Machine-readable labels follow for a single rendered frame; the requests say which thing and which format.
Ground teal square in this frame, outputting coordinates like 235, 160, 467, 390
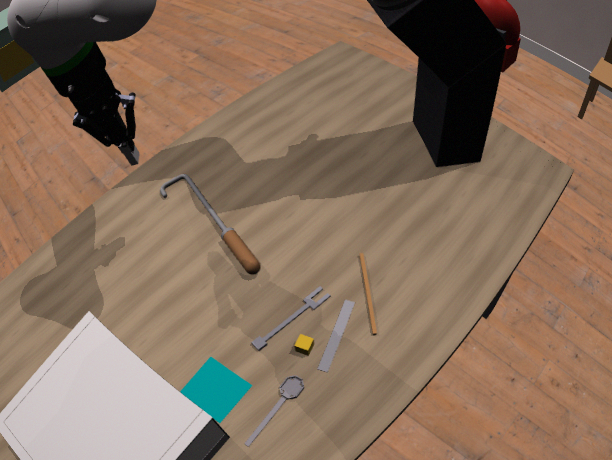
180, 357, 252, 423

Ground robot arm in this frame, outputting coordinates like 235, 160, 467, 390
7, 0, 157, 97

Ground grey spoon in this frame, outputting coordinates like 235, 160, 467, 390
251, 375, 304, 439

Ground grey flat bar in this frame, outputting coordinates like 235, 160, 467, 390
317, 300, 355, 372

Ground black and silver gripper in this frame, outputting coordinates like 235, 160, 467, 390
68, 70, 139, 166

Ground steel hook with wooden handle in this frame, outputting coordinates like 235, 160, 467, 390
160, 174, 261, 275

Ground yellow block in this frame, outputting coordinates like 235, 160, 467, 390
295, 334, 314, 356

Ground small grey cabinet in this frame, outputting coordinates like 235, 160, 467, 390
0, 311, 230, 460

